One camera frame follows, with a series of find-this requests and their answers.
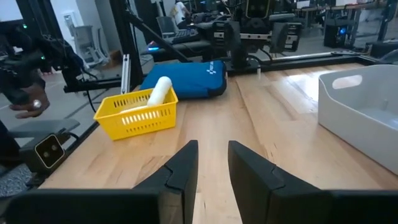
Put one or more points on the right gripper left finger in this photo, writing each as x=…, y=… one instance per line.
x=124, y=207

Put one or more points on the person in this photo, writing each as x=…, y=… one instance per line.
x=12, y=90
x=180, y=12

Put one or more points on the person's hand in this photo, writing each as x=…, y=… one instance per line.
x=29, y=104

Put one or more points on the grey plastic bin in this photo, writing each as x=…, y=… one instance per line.
x=357, y=124

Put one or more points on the grey office chair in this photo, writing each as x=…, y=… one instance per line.
x=88, y=46

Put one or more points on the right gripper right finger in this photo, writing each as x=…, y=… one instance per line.
x=295, y=202

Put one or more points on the blue first aid pouch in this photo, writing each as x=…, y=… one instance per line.
x=186, y=79

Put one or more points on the yellow plastic basket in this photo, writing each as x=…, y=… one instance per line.
x=140, y=123

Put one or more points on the white gauze roll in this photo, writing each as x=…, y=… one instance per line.
x=160, y=90
x=133, y=109

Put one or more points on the black keyboard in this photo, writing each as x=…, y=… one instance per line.
x=185, y=35

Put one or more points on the silver aluminium extrusion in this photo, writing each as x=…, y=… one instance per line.
x=125, y=73

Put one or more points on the black computer tower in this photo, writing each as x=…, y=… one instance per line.
x=337, y=32

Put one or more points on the black aluminium table frame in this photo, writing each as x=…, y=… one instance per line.
x=122, y=31

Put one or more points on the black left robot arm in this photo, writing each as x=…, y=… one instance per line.
x=236, y=37

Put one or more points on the black table-level camera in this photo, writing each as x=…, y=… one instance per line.
x=46, y=154

